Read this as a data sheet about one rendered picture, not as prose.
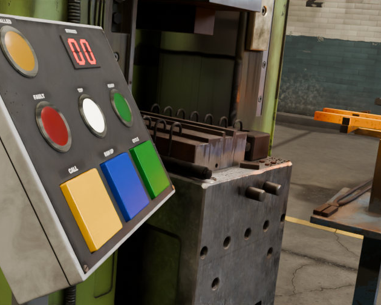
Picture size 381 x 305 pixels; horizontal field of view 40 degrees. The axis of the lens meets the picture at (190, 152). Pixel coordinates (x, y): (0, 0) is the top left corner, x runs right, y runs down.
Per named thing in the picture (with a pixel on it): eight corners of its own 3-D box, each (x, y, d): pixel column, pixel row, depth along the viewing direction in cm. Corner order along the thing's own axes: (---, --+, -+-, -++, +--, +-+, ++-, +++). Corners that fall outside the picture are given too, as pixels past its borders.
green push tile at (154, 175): (171, 184, 78) (150, 139, 77) (156, 198, 71) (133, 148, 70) (160, 189, 79) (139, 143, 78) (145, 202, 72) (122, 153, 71)
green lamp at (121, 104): (140, 123, 75) (142, 94, 74) (116, 126, 71) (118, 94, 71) (124, 120, 77) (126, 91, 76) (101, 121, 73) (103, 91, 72)
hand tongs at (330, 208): (372, 178, 191) (373, 175, 191) (384, 180, 189) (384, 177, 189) (312, 213, 142) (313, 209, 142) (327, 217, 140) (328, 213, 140)
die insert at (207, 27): (213, 35, 123) (215, 9, 122) (193, 32, 117) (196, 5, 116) (123, 28, 141) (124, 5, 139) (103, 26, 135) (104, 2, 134)
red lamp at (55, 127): (80, 147, 56) (81, 107, 55) (43, 152, 52) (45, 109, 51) (61, 141, 58) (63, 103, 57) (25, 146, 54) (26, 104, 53)
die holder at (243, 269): (272, 319, 143) (293, 161, 134) (185, 382, 113) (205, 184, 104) (127, 255, 176) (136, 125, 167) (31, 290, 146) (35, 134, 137)
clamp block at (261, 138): (268, 158, 135) (271, 133, 134) (251, 161, 129) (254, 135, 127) (230, 149, 142) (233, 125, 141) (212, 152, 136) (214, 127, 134)
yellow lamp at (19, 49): (46, 74, 55) (48, 32, 54) (7, 74, 52) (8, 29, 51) (28, 71, 57) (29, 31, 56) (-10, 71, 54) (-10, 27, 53)
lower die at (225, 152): (243, 163, 126) (247, 129, 124) (192, 175, 110) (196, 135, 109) (121, 133, 151) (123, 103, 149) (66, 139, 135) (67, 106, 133)
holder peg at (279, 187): (282, 195, 123) (283, 184, 123) (276, 196, 121) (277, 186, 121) (267, 190, 126) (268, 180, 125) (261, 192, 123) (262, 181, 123)
